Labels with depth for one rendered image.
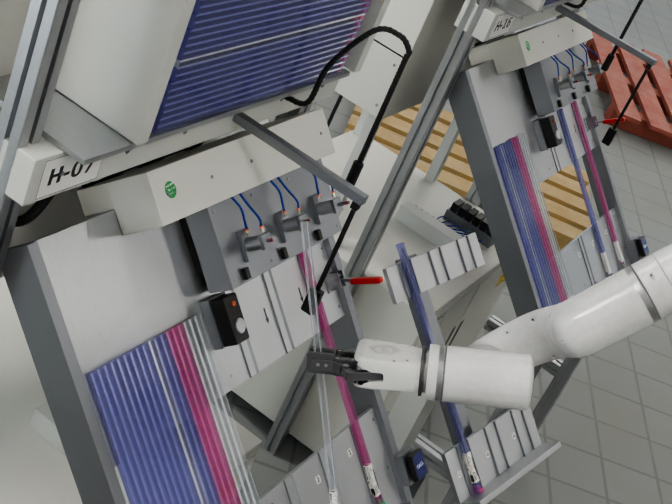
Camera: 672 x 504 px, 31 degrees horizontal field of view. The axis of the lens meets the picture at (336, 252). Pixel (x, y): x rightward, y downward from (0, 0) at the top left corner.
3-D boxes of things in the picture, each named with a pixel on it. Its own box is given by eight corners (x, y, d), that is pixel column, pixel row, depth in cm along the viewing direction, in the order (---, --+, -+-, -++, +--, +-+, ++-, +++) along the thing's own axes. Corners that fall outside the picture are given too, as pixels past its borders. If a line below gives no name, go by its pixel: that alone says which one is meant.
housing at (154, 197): (272, 167, 221) (336, 151, 213) (93, 243, 181) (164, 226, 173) (259, 124, 220) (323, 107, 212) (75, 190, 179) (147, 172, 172)
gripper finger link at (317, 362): (352, 355, 184) (307, 350, 184) (350, 361, 180) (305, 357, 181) (350, 375, 184) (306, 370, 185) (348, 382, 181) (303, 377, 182)
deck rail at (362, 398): (386, 504, 232) (414, 502, 229) (381, 509, 231) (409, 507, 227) (276, 142, 221) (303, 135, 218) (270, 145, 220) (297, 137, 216)
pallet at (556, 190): (331, 163, 497) (340, 142, 492) (353, 92, 565) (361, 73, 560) (586, 269, 505) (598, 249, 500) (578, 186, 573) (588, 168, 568)
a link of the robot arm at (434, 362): (447, 337, 187) (427, 335, 187) (445, 355, 178) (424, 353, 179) (441, 389, 189) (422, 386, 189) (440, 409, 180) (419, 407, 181)
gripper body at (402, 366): (433, 337, 188) (360, 330, 189) (430, 359, 178) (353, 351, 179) (428, 383, 189) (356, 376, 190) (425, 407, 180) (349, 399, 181)
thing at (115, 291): (323, 318, 225) (346, 314, 222) (84, 473, 170) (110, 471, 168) (270, 144, 220) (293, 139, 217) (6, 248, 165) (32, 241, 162)
